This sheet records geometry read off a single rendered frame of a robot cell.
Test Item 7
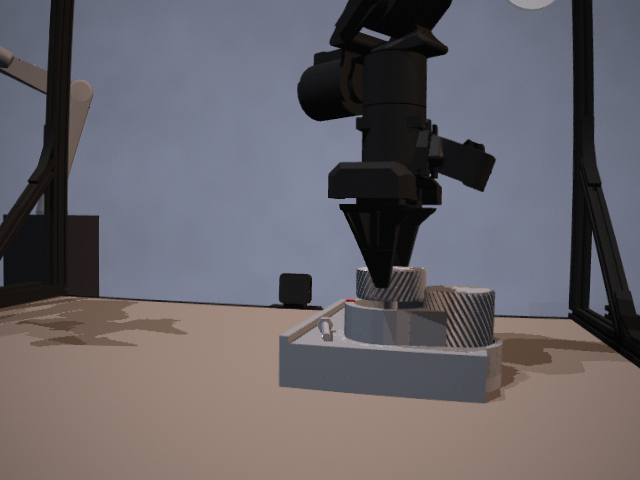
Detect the tan gear with yellow arrow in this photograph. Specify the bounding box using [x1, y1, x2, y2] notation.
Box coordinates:
[356, 266, 427, 302]

